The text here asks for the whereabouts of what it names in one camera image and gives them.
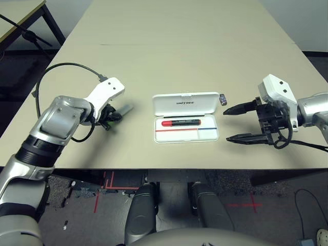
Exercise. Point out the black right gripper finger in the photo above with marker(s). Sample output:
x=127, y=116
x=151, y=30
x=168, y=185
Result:
x=241, y=109
x=246, y=139

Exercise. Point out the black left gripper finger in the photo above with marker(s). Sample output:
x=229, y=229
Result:
x=111, y=109
x=116, y=118

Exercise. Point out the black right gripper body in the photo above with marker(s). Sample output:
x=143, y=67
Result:
x=271, y=120

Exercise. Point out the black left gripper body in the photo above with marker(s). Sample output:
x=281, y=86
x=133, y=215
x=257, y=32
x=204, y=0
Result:
x=103, y=119

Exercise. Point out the green eraser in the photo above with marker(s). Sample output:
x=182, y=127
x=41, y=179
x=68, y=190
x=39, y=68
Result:
x=126, y=109

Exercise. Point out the white plastic pencil case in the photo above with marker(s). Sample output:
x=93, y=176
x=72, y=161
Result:
x=184, y=102

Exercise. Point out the red black marker pen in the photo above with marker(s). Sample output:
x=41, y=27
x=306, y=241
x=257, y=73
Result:
x=179, y=122

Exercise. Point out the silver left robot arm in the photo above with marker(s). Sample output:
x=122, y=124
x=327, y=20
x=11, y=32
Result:
x=56, y=120

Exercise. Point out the red floor tape lines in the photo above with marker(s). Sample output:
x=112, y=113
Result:
x=111, y=182

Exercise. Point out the red floor tape cross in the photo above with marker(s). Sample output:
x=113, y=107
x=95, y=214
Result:
x=253, y=205

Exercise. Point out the grey right robot leg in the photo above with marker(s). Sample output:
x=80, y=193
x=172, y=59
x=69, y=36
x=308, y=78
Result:
x=210, y=207

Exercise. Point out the grey robot leg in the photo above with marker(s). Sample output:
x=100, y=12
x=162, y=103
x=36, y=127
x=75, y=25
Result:
x=210, y=207
x=141, y=210

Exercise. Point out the grey left robot leg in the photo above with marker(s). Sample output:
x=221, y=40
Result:
x=141, y=210

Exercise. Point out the grey robot torso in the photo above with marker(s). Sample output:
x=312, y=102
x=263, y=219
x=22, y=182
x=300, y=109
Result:
x=200, y=238

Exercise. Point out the black tripod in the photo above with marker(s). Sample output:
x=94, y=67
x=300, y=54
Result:
x=28, y=34

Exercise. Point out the grey floor box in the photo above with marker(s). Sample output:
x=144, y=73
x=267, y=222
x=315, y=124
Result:
x=305, y=242

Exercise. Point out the white bystander shoe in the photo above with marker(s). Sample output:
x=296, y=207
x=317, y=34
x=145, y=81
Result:
x=323, y=237

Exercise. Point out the side table with black legs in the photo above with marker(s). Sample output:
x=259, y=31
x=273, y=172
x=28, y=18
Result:
x=18, y=15

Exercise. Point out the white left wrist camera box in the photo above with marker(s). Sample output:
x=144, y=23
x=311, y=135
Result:
x=107, y=89

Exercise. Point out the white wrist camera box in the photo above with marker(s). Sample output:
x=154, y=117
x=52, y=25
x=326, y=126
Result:
x=107, y=89
x=276, y=89

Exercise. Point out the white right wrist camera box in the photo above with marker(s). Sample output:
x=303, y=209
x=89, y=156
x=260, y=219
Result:
x=276, y=89

